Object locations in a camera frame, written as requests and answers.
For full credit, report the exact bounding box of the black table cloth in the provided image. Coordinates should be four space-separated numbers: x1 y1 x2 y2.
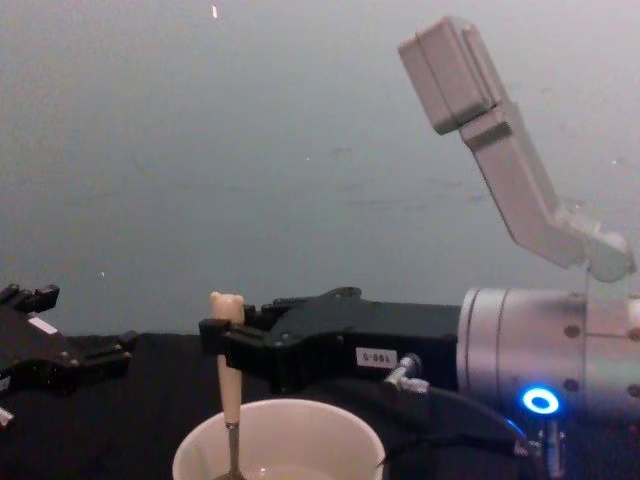
0 329 640 480

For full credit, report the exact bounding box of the spoon with cream handle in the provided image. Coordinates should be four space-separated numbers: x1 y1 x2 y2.
208 291 247 480

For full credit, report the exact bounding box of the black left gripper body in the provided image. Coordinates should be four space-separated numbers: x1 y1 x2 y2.
0 302 86 401

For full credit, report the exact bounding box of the white cup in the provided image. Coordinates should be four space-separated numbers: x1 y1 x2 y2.
172 398 388 480

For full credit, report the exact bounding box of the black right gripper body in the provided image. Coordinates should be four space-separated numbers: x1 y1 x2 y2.
268 287 461 395

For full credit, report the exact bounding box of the thin dark cable silver plug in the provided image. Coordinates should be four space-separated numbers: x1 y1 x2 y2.
382 352 534 466

